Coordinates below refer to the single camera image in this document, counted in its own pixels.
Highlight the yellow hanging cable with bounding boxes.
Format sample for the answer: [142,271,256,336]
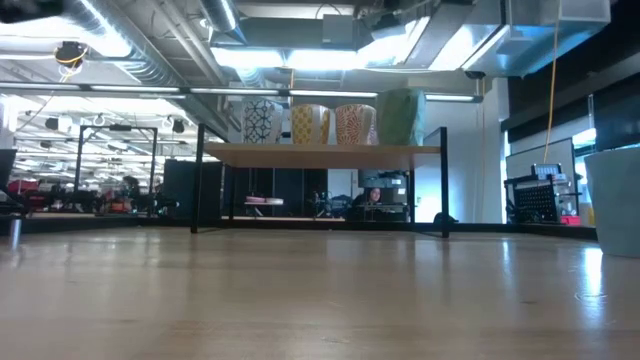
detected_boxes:
[542,0,561,164]

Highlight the white mug orange-red pattern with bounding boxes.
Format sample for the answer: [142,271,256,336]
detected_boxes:
[333,103,379,146]

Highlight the black right aluminium frame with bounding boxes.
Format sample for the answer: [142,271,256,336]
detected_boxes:
[449,222,599,241]

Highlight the ceiling cable reel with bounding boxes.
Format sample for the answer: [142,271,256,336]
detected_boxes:
[53,40,90,71]

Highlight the dark partition panels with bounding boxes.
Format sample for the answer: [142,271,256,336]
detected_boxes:
[224,168,329,219]

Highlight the green mug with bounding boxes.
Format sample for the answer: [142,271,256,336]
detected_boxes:
[374,88,428,147]

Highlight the round silver air duct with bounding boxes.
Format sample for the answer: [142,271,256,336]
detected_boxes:
[199,0,246,44]

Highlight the black rig frame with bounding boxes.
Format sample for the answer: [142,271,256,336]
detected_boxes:
[73,123,159,217]

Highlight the stacked grey boxes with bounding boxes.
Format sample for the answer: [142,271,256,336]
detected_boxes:
[357,169,409,206]

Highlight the black cabinet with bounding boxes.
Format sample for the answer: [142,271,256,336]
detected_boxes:
[162,158,225,220]

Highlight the black perforated cart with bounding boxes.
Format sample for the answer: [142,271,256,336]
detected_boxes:
[503,163,584,225]

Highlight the black aluminium frame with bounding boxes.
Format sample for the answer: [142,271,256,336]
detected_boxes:
[0,214,201,236]
[449,222,599,241]

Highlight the round table pink top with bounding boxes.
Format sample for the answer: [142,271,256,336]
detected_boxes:
[243,195,285,207]

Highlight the wooden shelf black metal legs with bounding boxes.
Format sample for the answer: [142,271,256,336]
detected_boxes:
[189,123,451,240]

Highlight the dark monitor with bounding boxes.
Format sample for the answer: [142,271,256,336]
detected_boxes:
[0,148,19,201]

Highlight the long linear ceiling light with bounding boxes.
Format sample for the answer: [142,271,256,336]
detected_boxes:
[0,82,484,104]

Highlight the white mug yellow dots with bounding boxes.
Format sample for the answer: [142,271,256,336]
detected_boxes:
[289,103,332,146]

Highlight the white mug dark geometric pattern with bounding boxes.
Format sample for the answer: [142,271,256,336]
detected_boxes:
[241,98,285,146]

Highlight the person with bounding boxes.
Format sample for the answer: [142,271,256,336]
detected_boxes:
[352,186,384,221]

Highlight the black left aluminium frame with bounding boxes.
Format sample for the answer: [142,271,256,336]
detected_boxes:
[0,214,201,236]

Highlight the large rectangular silver duct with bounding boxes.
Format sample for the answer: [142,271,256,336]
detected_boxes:
[359,0,611,79]

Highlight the blue mug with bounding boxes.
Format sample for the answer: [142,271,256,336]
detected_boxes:
[583,146,640,260]

